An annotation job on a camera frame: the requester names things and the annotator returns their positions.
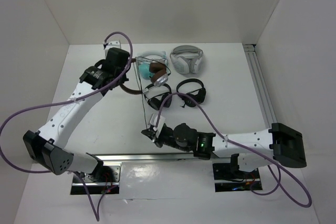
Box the teal cat-ear headphones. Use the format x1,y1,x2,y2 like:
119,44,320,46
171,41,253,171
136,50,168,80

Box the white grey gaming headset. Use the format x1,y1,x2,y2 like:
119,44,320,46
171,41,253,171
170,45,204,74

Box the aluminium side rail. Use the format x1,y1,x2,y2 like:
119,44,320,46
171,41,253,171
243,44,277,127

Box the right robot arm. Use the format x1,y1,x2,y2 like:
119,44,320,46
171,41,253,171
141,123,307,178

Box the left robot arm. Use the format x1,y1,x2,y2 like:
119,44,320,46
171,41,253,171
23,47,131,182

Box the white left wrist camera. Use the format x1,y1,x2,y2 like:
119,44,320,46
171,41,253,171
103,40,121,51

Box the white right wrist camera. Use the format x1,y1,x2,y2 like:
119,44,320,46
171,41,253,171
149,113,165,134

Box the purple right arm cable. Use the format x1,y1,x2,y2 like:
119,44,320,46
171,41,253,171
154,92,313,208

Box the thin black headphone cable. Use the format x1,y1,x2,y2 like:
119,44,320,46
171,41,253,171
132,56,171,130

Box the black headphones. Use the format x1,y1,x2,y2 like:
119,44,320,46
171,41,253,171
176,78,206,108
144,83,172,111

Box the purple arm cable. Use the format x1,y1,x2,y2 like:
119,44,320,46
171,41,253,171
0,31,132,221
154,92,313,208

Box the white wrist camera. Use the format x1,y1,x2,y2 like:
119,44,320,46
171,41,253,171
103,40,121,51
149,113,165,134

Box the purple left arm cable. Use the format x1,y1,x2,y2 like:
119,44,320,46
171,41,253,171
0,31,132,221

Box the black headphones left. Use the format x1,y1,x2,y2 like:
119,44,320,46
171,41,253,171
144,83,172,111

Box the black headphones right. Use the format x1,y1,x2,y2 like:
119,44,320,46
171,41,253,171
176,78,206,108

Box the aluminium front rail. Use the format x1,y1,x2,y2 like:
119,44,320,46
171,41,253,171
97,153,237,163

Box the brown silver headphones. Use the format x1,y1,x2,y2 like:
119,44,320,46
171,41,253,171
120,59,169,95

